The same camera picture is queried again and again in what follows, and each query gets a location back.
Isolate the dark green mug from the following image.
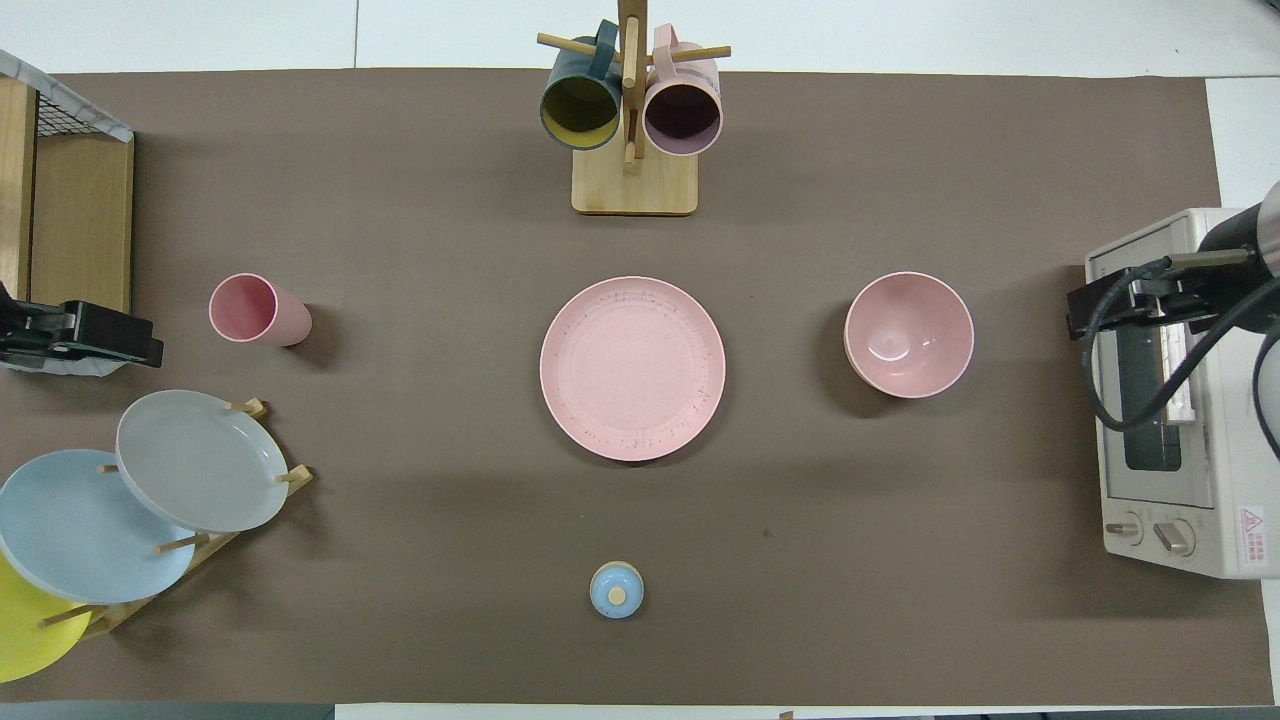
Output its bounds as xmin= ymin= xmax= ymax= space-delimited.
xmin=540 ymin=20 xmax=623 ymax=152

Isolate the pink mug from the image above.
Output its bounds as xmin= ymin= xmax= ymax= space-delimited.
xmin=642 ymin=24 xmax=724 ymax=157

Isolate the beige toaster oven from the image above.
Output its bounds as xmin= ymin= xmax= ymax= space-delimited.
xmin=1085 ymin=207 xmax=1280 ymax=580

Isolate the light blue plate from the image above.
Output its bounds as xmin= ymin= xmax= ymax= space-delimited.
xmin=0 ymin=449 xmax=197 ymax=605

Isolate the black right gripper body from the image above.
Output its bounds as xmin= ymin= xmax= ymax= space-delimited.
xmin=1130 ymin=248 xmax=1263 ymax=323

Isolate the grey plate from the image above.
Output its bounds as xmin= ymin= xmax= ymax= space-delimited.
xmin=115 ymin=389 xmax=290 ymax=534

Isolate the small blue jar cork lid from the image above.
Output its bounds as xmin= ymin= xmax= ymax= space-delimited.
xmin=589 ymin=561 xmax=645 ymax=620

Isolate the pink bowl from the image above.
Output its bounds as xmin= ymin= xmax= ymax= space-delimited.
xmin=843 ymin=271 xmax=975 ymax=400

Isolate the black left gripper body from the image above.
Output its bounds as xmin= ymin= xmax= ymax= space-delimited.
xmin=0 ymin=283 xmax=83 ymax=361

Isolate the wooden crate with wire mesh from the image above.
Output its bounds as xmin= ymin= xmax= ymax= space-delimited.
xmin=0 ymin=48 xmax=136 ymax=377

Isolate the pink tumbler cup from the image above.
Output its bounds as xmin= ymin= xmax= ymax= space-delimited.
xmin=208 ymin=273 xmax=313 ymax=348

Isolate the wooden mug tree stand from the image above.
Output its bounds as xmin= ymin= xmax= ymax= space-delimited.
xmin=537 ymin=0 xmax=732 ymax=217

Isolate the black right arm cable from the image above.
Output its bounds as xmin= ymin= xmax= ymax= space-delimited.
xmin=1085 ymin=258 xmax=1280 ymax=463

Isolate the pink speckled plate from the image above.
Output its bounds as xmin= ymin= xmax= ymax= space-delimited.
xmin=539 ymin=276 xmax=727 ymax=463

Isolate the yellow plate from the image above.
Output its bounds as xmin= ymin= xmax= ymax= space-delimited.
xmin=0 ymin=553 xmax=93 ymax=684

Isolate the brown table mat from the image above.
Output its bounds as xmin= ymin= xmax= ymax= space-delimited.
xmin=0 ymin=68 xmax=1276 ymax=706

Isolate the wooden plate rack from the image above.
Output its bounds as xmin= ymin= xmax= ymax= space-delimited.
xmin=40 ymin=397 xmax=314 ymax=641

